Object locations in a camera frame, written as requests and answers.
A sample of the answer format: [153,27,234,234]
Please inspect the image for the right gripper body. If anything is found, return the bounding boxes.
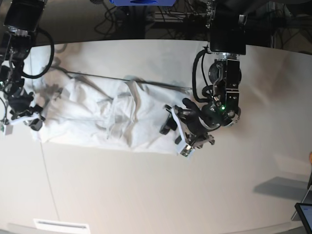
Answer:
[7,91,45,121]

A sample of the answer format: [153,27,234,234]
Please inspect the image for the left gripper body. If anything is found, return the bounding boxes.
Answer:
[164,98,219,149]

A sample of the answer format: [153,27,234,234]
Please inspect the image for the white T-shirt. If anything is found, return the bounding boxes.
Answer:
[30,70,191,154]

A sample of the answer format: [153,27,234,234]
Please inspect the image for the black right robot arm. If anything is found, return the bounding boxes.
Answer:
[0,0,55,135]

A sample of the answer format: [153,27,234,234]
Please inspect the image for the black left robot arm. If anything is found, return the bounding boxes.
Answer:
[160,0,266,156]

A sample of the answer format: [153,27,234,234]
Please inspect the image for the white label strip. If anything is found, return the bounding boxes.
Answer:
[33,218,90,233]

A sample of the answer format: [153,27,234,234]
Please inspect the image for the black tablet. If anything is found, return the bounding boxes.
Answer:
[294,203,312,234]

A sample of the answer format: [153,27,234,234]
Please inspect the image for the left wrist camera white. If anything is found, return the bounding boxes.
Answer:
[170,105,195,157]

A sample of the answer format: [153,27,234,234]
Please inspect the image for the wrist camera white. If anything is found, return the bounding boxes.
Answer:
[170,105,195,157]
[0,113,39,136]

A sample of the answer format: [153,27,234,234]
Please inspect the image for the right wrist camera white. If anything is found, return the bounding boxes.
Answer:
[0,113,39,136]

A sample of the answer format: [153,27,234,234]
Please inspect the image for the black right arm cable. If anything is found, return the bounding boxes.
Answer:
[20,26,55,79]

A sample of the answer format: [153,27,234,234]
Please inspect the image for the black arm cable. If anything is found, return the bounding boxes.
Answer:
[192,45,215,103]
[20,26,55,79]

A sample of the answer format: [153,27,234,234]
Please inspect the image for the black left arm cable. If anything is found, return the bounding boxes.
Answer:
[192,45,215,103]

